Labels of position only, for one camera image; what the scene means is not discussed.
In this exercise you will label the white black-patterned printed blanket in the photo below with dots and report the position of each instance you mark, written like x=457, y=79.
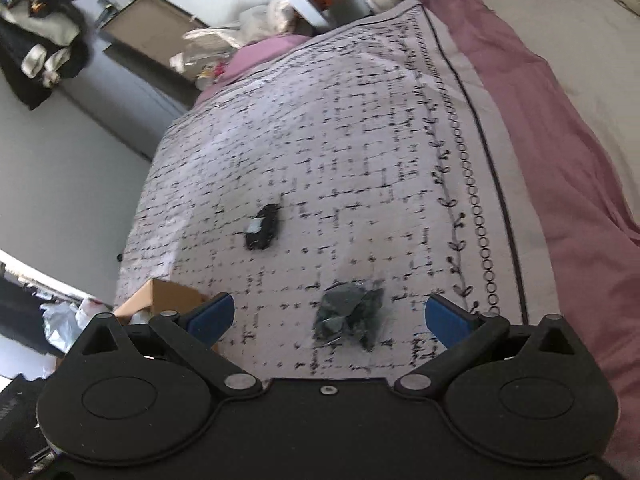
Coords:
x=325, y=135

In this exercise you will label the clear plastic water jug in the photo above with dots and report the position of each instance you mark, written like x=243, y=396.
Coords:
x=202, y=52

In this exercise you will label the white plastic bags pile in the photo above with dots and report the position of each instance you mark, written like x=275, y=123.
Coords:
x=267, y=17

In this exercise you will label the large flat brown cardboard box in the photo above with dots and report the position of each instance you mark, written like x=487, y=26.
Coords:
x=150, y=25

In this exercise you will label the grey plastic bag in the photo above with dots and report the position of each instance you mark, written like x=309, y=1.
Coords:
x=60, y=322

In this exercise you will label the dark grey cloth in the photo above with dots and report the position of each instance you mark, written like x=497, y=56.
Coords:
x=347, y=312

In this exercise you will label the pink pillow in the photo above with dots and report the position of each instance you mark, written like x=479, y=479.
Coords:
x=260, y=52

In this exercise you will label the white plastic bag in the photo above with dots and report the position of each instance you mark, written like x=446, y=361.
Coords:
x=92, y=310

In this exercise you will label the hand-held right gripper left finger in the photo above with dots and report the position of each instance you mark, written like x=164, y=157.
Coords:
x=212, y=317

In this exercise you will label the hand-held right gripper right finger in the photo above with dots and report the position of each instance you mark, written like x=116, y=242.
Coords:
x=445, y=320

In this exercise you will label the clothes hanging on door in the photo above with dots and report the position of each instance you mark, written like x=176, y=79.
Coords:
x=35, y=35

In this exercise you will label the white duvet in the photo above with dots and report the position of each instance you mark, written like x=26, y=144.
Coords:
x=575, y=50

